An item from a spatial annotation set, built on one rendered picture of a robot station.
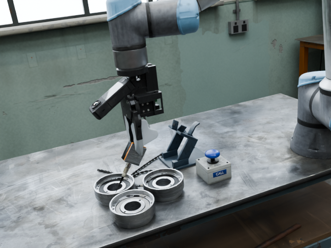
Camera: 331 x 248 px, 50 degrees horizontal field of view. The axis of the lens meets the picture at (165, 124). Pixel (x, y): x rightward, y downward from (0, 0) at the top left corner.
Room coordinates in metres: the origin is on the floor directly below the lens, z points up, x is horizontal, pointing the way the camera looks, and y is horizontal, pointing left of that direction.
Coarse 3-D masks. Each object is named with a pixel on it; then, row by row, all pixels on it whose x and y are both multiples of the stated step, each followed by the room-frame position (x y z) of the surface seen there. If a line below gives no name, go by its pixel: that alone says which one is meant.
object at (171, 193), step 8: (168, 168) 0.84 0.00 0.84; (144, 176) 0.82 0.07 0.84; (152, 176) 0.83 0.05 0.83; (176, 176) 0.82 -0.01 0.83; (144, 184) 0.78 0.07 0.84; (152, 184) 0.79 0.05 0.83; (160, 184) 0.81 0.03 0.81; (168, 184) 0.81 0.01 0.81; (152, 192) 0.75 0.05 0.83; (160, 192) 0.75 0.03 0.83; (168, 192) 0.75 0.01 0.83; (176, 192) 0.75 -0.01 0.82; (160, 200) 0.75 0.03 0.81; (168, 200) 0.75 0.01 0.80
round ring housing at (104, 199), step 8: (104, 176) 0.84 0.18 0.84; (112, 176) 0.85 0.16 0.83; (120, 176) 0.85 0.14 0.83; (128, 176) 0.84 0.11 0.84; (96, 184) 0.81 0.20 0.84; (112, 184) 0.82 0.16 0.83; (96, 192) 0.77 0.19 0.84; (112, 192) 0.77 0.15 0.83; (120, 192) 0.75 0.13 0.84; (104, 200) 0.75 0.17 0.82
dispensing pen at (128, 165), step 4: (128, 144) 0.79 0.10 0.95; (128, 148) 0.78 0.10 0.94; (124, 152) 0.79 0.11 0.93; (124, 156) 0.78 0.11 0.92; (128, 164) 0.78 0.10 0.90; (128, 168) 0.78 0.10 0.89; (124, 172) 0.77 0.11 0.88; (124, 176) 0.77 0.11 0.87; (120, 180) 0.77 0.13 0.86; (120, 184) 0.77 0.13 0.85
